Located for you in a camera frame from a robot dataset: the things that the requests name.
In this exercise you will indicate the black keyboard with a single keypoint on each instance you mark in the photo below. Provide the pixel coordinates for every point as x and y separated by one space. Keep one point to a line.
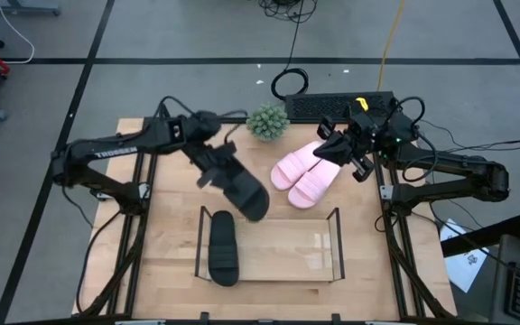
318 106

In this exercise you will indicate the pink slide sandal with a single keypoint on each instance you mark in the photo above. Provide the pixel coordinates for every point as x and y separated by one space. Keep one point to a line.
309 187
291 169

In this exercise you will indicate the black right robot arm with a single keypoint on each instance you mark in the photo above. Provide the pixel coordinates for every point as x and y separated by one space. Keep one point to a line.
449 160

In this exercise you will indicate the black slide sandal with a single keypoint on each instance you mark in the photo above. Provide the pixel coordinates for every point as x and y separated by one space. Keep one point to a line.
251 198
223 253

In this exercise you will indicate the black aluminium table frame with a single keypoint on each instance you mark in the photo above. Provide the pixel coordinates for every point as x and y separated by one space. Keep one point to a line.
300 121

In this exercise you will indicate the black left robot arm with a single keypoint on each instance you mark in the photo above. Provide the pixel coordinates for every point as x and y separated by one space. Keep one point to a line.
106 151

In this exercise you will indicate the green succulent plant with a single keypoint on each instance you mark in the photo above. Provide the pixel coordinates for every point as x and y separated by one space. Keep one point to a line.
267 123

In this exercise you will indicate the clear shelf with black frame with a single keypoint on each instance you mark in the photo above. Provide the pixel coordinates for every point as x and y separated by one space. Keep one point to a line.
287 253

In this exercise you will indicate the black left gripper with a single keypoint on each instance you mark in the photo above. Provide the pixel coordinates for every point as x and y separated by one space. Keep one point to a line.
210 155

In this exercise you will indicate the white paper sheet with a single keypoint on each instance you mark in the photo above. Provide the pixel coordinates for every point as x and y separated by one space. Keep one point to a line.
465 271

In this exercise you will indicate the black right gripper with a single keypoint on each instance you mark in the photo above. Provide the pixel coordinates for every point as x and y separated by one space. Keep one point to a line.
364 135

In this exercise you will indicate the grey floor platform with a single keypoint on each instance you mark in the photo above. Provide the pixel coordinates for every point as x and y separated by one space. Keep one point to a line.
25 8

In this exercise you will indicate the black beam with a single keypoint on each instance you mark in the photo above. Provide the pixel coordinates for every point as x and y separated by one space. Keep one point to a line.
481 235

